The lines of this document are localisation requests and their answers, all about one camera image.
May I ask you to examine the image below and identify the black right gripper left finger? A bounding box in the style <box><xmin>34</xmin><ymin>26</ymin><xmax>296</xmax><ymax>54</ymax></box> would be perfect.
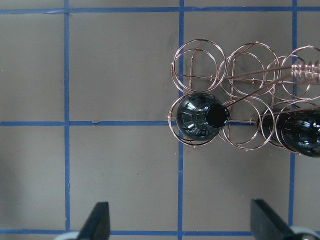
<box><xmin>77</xmin><ymin>202</ymin><xmax>111</xmax><ymax>240</ymax></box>

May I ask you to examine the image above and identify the dark wine bottle right slot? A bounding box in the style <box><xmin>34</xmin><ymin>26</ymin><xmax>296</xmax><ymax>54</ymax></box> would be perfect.
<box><xmin>260</xmin><ymin>107</ymin><xmax>320</xmax><ymax>158</ymax></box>

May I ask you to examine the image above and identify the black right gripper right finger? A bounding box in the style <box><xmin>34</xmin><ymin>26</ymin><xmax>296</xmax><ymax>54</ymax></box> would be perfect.
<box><xmin>250</xmin><ymin>199</ymin><xmax>297</xmax><ymax>240</ymax></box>

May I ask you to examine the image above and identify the copper wire wine basket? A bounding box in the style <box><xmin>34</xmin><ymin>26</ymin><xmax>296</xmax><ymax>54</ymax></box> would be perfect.
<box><xmin>167</xmin><ymin>39</ymin><xmax>320</xmax><ymax>155</ymax></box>

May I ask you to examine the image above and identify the dark wine bottle left slot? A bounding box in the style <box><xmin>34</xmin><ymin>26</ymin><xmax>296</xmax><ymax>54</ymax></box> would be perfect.
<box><xmin>176</xmin><ymin>92</ymin><xmax>230</xmax><ymax>141</ymax></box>

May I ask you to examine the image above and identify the dark wine bottle slot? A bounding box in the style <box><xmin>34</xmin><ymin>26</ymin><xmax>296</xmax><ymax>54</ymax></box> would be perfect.
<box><xmin>176</xmin><ymin>92</ymin><xmax>230</xmax><ymax>141</ymax></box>
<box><xmin>260</xmin><ymin>107</ymin><xmax>320</xmax><ymax>158</ymax></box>

